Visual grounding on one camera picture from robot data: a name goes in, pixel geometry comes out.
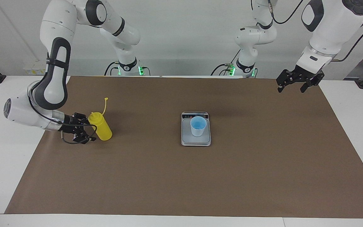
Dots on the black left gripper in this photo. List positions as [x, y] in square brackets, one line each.
[304, 75]

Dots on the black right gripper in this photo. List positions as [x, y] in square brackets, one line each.
[74, 124]

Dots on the yellow squeeze seasoning bottle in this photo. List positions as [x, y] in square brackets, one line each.
[103, 129]

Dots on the light blue plastic cup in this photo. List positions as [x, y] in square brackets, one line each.
[198, 126]

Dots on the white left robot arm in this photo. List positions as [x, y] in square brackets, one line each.
[329, 25]

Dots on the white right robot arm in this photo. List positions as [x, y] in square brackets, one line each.
[58, 19]

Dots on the white digital kitchen scale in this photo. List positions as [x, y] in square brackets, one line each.
[187, 138]

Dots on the brown table mat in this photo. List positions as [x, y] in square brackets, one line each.
[181, 183]

